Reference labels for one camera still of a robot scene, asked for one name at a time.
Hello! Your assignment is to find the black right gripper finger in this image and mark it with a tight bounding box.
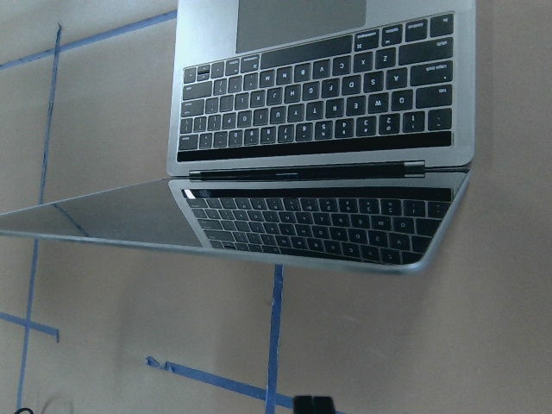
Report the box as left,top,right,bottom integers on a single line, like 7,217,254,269
293,395,335,414

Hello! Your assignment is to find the grey laptop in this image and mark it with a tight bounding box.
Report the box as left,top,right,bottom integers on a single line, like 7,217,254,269
1,1,476,272

